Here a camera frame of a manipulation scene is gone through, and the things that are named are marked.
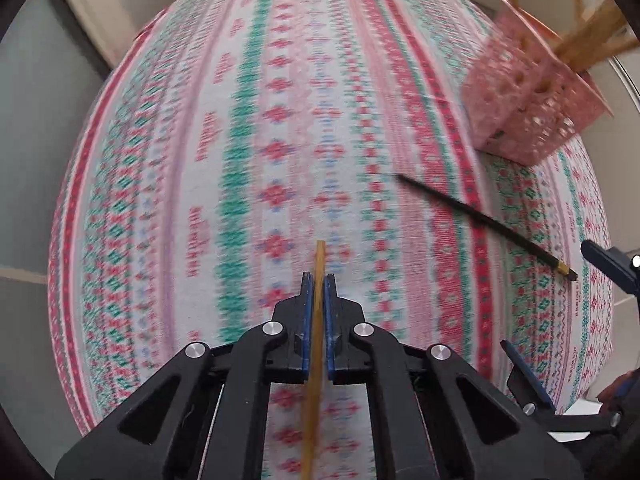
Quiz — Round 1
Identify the pink plastic lattice basket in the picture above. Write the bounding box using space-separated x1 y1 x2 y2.
460 0 616 167

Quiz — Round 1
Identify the person's dark clothing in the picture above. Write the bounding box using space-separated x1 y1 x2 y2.
567 430 640 480

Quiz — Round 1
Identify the bundle of wooden chopsticks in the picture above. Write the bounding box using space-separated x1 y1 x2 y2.
550 0 640 74

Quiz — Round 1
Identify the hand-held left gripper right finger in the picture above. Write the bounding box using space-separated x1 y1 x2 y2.
322 272 586 480

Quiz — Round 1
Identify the black chopstick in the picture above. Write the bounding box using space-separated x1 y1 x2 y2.
396 172 580 281

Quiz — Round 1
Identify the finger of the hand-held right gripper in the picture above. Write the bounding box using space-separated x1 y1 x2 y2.
500 339 624 434
580 240 640 307

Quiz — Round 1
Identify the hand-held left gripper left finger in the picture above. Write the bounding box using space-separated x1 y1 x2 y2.
54 271 317 480

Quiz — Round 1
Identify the patterned woven tablecloth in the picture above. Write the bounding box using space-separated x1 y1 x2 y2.
47 0 616 480

